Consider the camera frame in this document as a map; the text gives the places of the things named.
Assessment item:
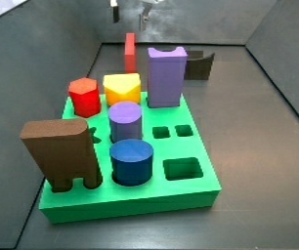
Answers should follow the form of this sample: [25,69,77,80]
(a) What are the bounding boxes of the brown rounded block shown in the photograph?
[20,118,103,192]

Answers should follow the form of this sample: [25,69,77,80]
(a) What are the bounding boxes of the purple cylinder block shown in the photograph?
[108,102,143,143]

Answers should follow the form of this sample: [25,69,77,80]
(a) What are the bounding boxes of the black curved holder stand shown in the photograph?
[184,51,215,80]

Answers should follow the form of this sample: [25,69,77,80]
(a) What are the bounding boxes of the tall purple arch block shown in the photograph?
[148,47,188,108]

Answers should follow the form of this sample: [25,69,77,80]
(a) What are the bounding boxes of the red hexagon block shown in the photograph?
[68,78,101,118]

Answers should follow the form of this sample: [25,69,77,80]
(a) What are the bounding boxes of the red double-square block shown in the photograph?
[124,33,136,73]

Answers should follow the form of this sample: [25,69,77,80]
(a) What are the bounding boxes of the blue cylinder block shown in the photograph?
[109,139,153,187]

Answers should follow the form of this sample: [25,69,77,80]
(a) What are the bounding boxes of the green shape-sorter board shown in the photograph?
[39,93,221,224]

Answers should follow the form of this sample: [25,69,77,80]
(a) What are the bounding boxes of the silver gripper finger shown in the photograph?
[109,0,120,23]
[140,0,152,31]

